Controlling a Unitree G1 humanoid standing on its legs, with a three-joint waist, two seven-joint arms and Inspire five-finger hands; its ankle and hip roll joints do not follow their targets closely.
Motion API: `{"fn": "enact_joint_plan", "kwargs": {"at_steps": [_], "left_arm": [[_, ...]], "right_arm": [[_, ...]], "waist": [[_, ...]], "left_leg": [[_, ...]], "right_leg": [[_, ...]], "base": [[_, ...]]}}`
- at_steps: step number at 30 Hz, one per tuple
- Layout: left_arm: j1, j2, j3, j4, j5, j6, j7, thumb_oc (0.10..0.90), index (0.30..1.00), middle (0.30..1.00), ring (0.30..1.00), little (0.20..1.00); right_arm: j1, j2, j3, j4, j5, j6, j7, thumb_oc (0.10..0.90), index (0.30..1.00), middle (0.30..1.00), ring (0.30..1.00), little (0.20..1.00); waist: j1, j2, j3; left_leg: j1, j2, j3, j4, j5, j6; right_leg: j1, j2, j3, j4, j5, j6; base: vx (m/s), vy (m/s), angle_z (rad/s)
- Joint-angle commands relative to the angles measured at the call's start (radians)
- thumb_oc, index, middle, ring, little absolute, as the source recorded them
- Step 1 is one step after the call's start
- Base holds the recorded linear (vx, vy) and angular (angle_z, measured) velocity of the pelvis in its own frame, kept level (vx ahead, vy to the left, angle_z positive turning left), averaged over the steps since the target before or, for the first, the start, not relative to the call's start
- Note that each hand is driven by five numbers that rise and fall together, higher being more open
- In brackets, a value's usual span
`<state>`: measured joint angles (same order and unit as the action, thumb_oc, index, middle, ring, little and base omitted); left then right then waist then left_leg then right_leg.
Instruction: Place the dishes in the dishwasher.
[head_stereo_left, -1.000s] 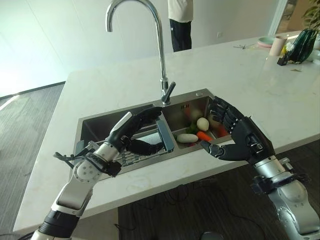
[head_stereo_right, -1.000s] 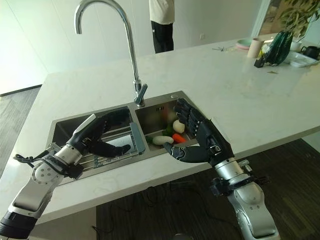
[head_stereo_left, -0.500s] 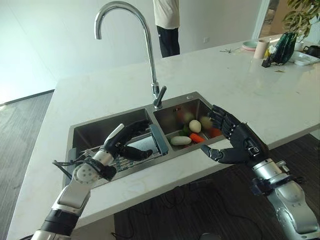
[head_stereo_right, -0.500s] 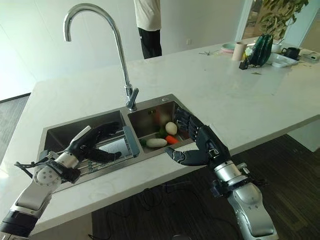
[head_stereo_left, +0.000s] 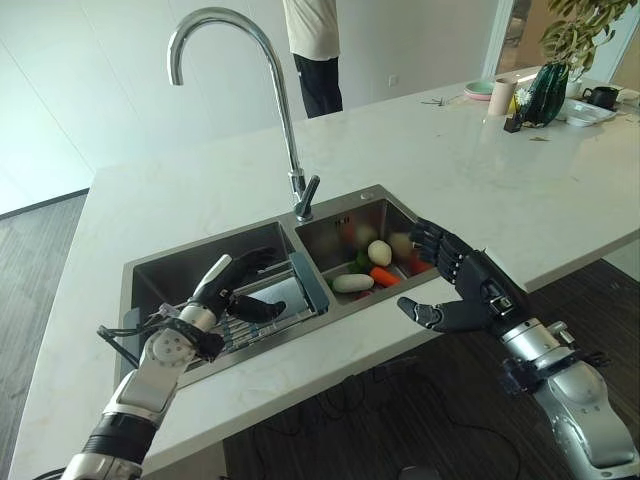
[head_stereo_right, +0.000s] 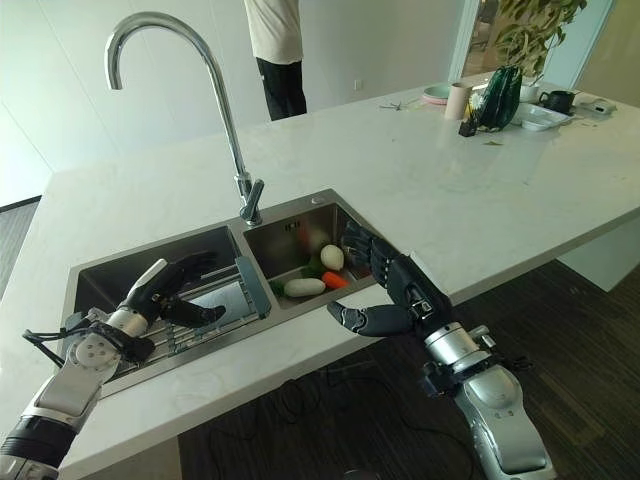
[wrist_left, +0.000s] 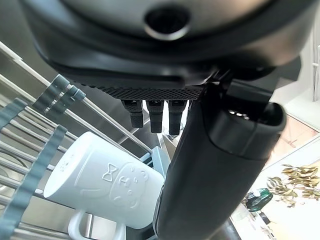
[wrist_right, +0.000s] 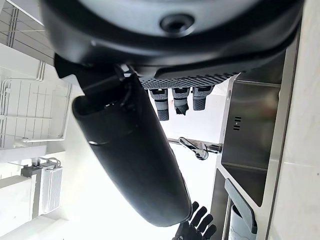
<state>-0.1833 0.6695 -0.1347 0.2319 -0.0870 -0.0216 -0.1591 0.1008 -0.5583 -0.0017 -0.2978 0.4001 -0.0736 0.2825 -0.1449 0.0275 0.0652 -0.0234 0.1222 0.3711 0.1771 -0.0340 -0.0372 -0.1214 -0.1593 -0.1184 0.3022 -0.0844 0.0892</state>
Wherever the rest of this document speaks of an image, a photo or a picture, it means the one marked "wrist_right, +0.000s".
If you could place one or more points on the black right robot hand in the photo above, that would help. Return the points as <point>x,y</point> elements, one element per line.
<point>140,162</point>

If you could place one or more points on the chrome faucet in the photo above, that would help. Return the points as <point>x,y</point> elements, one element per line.
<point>197,148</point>

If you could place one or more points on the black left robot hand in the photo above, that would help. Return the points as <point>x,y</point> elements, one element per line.
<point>200,220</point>

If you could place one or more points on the white wall-mounted heater box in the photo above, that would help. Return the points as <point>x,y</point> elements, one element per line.
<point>52,186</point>

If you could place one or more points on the stainless steel double sink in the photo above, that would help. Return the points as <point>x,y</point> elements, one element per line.
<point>250,130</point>

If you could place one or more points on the white wall pipe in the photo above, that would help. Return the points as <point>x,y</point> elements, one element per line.
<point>40,140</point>

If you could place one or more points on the white patterned bowl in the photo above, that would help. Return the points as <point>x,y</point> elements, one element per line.
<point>238,226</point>

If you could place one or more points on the grey wall junction box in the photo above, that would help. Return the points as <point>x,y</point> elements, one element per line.
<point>28,171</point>

